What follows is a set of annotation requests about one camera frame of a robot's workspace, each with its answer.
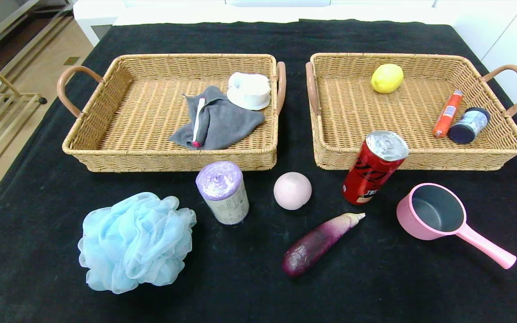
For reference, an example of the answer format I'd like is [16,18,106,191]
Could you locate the pale pink round fruit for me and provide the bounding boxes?
[273,171,312,210]

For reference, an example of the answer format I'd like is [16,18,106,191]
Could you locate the purple eggplant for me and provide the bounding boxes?
[282,212,366,278]

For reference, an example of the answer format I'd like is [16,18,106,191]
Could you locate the red cola can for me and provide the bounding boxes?
[342,130,409,206]

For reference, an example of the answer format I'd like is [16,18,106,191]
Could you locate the grey microfibre towel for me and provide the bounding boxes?
[169,85,266,150]

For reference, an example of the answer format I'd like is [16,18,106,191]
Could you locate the purple garbage bag roll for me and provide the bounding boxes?
[195,161,250,225]

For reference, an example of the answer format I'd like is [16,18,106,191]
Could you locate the white marker pink cap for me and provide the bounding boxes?
[191,97,206,148]

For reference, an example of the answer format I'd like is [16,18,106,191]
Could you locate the light blue bath pouf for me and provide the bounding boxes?
[78,192,197,295]

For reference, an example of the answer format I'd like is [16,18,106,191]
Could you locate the yellow lemon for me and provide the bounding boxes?
[371,63,404,94]

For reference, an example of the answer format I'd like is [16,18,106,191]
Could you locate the pink toy saucepan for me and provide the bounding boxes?
[396,183,517,270]

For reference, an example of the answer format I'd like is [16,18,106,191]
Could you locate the orange sausage stick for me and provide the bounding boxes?
[432,89,464,138]

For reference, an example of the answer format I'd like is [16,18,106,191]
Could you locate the small can dark blue lid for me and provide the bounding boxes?
[448,107,491,144]

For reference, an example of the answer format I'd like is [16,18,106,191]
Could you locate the white table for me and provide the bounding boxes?
[73,0,456,45]

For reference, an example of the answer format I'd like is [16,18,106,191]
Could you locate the wooden rolling rack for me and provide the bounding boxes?
[0,70,48,185]

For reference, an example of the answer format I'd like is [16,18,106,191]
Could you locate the wooden shelf unit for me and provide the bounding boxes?
[0,0,75,59]

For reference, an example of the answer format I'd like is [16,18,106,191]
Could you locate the rectangular wicker basket brown handles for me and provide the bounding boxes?
[57,53,287,173]
[306,52,517,171]

